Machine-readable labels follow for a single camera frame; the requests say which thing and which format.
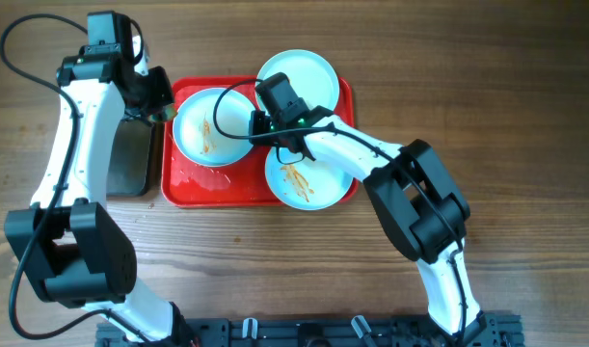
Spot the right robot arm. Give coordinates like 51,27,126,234
250,72,481,346

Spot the light blue plate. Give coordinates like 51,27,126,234
264,148,357,211
256,49,340,111
173,88,255,167

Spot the light blue plate top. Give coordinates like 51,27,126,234
256,49,340,111

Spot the black rectangular water basin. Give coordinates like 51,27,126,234
107,120,157,198

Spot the red plastic serving tray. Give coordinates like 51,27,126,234
161,75,355,208

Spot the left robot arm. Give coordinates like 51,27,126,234
4,11,195,346

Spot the green yellow scrub sponge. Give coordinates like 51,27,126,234
147,105,177,123

